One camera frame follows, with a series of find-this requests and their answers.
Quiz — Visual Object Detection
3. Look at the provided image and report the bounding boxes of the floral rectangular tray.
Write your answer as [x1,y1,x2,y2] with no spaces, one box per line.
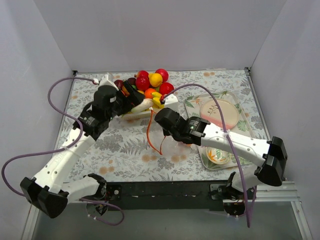
[184,91,254,171]

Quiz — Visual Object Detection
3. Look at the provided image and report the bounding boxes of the yellow toy peach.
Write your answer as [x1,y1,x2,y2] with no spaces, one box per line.
[148,73,163,88]

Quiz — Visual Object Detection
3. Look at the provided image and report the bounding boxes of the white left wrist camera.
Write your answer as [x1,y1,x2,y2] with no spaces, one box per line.
[98,72,119,91]

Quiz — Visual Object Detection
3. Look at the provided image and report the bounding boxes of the dark red toy apple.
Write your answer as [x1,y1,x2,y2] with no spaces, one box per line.
[114,79,124,90]

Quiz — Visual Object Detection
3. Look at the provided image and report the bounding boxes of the white plastic fruit basket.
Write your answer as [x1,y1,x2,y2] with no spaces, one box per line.
[118,94,166,120]

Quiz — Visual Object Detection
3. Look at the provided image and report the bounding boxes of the small orange toy tangerine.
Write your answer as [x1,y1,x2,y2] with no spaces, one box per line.
[144,88,156,99]

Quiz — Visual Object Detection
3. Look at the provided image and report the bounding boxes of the yellow toy banana bunch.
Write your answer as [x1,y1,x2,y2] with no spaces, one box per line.
[151,91,165,109]

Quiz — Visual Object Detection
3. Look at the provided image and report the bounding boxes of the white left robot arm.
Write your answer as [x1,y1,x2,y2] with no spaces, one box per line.
[20,81,145,219]

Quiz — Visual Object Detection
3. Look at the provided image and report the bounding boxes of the small floral bowl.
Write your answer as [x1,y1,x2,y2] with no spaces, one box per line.
[205,147,230,165]

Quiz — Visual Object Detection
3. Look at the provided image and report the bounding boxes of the dark purple toy plum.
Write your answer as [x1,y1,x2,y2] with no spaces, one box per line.
[127,77,136,86]

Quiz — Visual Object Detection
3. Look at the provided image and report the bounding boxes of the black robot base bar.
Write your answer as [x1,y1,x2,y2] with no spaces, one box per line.
[100,180,245,217]

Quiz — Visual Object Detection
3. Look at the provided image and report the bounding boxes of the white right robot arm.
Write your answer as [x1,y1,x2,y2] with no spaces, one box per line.
[154,108,288,200]

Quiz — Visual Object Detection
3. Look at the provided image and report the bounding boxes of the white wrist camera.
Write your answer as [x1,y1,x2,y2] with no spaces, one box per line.
[163,94,179,113]
[98,72,119,91]

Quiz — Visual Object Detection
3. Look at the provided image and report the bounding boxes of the red toy apple back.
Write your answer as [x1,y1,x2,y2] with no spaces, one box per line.
[136,70,149,78]

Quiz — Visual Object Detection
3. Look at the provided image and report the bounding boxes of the clear zip top bag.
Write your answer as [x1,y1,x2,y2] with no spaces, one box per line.
[146,109,198,162]

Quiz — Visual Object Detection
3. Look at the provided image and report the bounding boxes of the red toy apple right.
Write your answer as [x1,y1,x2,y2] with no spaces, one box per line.
[158,82,175,95]

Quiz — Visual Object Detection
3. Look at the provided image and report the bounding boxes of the pink and cream plate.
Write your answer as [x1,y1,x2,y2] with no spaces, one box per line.
[200,99,240,130]

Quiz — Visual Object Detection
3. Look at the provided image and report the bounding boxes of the white toy radish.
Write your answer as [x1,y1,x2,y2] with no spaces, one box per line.
[131,98,154,113]

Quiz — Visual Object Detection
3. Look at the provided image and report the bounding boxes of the red toy pomegranate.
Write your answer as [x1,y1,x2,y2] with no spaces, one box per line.
[135,76,150,91]

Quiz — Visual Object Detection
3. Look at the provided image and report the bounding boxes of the red toy apple top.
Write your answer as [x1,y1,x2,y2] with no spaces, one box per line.
[155,68,169,83]

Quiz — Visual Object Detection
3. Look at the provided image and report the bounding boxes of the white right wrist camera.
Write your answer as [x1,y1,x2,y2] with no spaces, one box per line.
[163,94,179,113]

